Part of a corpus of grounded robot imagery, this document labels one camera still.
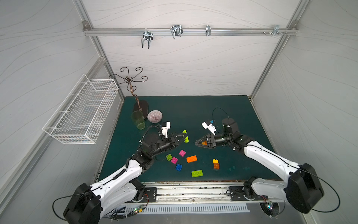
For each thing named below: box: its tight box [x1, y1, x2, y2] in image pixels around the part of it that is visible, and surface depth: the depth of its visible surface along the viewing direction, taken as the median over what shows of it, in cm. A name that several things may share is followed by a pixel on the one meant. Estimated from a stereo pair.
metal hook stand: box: [109, 66, 149, 119], surface depth 92 cm
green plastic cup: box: [130, 110, 146, 131], surface depth 97 cm
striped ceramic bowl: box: [147, 109, 163, 124], surface depth 106 cm
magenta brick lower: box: [170, 156, 179, 165], surface depth 86 cm
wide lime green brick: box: [191, 169, 204, 178], surface depth 82 cm
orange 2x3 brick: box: [186, 154, 198, 164], surface depth 88 cm
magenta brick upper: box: [179, 149, 186, 158], surface depth 89 cm
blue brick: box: [175, 163, 183, 172], surface depth 84 cm
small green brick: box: [165, 153, 173, 162], surface depth 88 cm
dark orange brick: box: [213, 162, 220, 170], surface depth 84 cm
